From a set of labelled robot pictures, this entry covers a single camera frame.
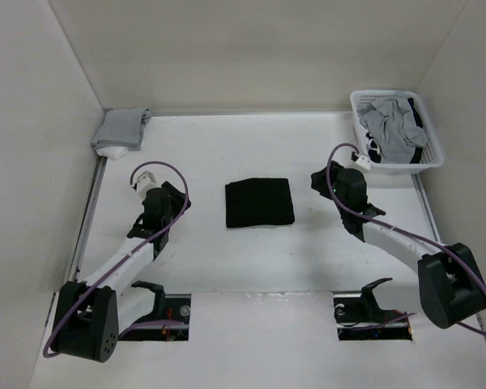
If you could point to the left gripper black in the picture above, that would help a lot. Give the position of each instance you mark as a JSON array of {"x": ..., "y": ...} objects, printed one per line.
[{"x": 179, "y": 200}]

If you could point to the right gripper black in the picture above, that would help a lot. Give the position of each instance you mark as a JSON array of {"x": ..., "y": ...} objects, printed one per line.
[{"x": 319, "y": 178}]

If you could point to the black tank top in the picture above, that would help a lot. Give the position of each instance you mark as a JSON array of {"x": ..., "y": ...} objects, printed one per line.
[{"x": 257, "y": 202}]

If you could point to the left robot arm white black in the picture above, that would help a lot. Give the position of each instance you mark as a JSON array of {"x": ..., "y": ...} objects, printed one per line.
[{"x": 93, "y": 314}]

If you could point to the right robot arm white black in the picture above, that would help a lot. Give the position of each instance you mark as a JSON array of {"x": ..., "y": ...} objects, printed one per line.
[{"x": 450, "y": 286}]

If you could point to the folded grey tank top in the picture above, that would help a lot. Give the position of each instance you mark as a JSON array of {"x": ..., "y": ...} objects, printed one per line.
[{"x": 122, "y": 128}]

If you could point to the crumpled grey tank top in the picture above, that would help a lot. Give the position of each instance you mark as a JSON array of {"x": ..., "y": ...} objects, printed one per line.
[{"x": 393, "y": 125}]

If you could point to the black white garment in basket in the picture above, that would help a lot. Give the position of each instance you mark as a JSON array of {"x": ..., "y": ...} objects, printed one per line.
[{"x": 374, "y": 148}]

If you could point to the white plastic laundry basket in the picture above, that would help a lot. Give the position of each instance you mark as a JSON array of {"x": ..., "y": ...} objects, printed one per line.
[{"x": 393, "y": 130}]

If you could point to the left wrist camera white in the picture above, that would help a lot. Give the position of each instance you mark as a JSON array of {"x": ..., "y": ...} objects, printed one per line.
[{"x": 144, "y": 182}]

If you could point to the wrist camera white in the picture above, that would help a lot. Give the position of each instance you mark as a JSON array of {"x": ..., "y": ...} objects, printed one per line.
[
  {"x": 144, "y": 182},
  {"x": 361, "y": 162}
]

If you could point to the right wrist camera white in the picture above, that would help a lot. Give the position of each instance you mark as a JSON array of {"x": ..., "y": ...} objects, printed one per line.
[{"x": 361, "y": 162}]

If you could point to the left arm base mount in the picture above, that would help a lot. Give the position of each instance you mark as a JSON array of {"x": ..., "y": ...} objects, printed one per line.
[{"x": 169, "y": 321}]

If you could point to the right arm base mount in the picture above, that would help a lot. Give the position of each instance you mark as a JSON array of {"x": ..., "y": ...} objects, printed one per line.
[{"x": 361, "y": 320}]

